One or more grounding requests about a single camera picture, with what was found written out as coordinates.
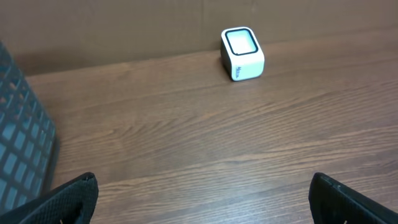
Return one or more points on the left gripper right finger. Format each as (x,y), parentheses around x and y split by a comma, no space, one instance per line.
(333,202)

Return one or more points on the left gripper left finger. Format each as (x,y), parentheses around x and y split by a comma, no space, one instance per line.
(73,202)

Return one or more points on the grey plastic shopping basket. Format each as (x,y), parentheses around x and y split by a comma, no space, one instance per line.
(29,146)

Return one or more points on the white barcode scanner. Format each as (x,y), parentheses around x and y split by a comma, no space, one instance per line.
(241,54)

